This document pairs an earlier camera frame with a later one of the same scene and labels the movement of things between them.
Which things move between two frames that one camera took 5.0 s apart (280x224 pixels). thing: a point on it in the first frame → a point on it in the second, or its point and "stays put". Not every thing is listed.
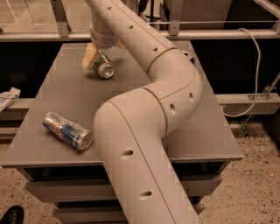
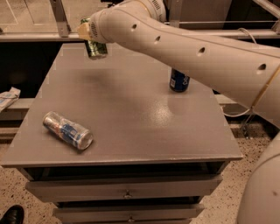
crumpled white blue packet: [8, 97] stays put
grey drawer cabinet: [200, 144] stays put
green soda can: [104, 66] → [94, 48]
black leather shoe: [14, 214] stays put
